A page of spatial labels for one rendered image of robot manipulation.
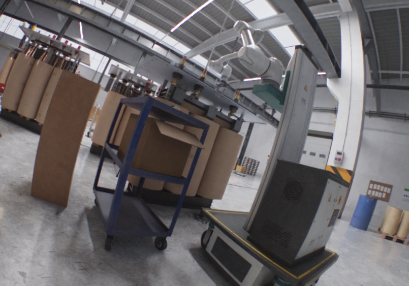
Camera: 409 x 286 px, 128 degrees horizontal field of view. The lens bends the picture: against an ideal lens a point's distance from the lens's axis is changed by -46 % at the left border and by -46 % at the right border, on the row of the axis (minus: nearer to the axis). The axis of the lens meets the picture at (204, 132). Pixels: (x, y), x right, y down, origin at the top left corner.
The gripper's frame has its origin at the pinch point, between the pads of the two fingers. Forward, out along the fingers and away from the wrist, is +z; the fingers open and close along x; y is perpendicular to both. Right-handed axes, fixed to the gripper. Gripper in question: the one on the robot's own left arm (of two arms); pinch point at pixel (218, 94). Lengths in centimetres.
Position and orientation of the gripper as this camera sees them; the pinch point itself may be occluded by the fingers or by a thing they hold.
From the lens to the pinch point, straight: 207.7
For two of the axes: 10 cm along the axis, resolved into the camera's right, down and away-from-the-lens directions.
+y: -7.6, -3.2, -5.6
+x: 5.6, 1.2, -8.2
